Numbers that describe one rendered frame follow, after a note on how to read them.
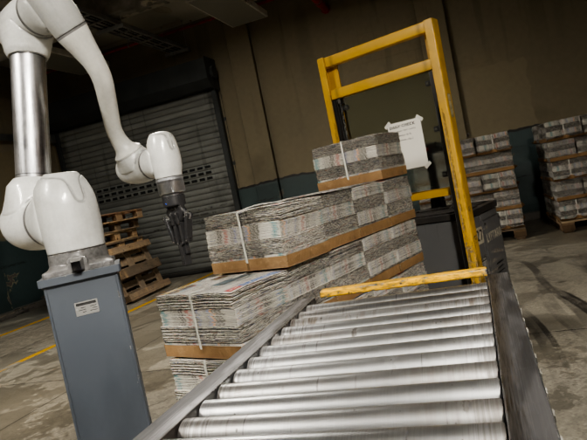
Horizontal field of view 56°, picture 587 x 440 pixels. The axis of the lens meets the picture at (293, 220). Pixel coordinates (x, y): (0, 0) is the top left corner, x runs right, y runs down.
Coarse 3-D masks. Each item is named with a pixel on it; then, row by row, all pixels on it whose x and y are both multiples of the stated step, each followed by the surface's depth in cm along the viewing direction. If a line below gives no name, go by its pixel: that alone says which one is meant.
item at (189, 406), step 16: (304, 304) 145; (288, 320) 130; (256, 336) 122; (272, 336) 119; (240, 352) 111; (256, 352) 110; (224, 368) 102; (240, 368) 102; (208, 384) 95; (192, 400) 89; (160, 416) 84; (176, 416) 83; (192, 416) 84; (144, 432) 79; (160, 432) 78; (176, 432) 80
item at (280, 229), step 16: (256, 208) 200; (272, 208) 196; (288, 208) 199; (304, 208) 207; (320, 208) 215; (256, 224) 201; (272, 224) 196; (288, 224) 199; (304, 224) 207; (320, 224) 215; (256, 240) 201; (272, 240) 197; (288, 240) 198; (304, 240) 205; (320, 240) 213; (256, 256) 203; (272, 256) 199
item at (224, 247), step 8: (216, 216) 212; (224, 216) 209; (232, 216) 207; (208, 224) 215; (216, 224) 212; (224, 224) 210; (232, 224) 208; (208, 232) 216; (216, 232) 214; (224, 232) 211; (232, 232) 210; (208, 240) 216; (216, 240) 215; (224, 240) 211; (232, 240) 208; (216, 248) 214; (224, 248) 211; (232, 248) 209; (216, 256) 214; (224, 256) 212; (232, 256) 209; (232, 272) 214
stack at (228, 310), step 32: (320, 256) 215; (352, 256) 236; (384, 256) 258; (192, 288) 196; (224, 288) 181; (256, 288) 183; (288, 288) 198; (320, 288) 213; (192, 320) 187; (224, 320) 177; (256, 320) 182; (192, 384) 192
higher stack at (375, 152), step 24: (336, 144) 278; (360, 144) 270; (384, 144) 273; (336, 168) 280; (360, 168) 272; (384, 168) 269; (384, 192) 266; (408, 192) 286; (408, 240) 280; (408, 288) 272
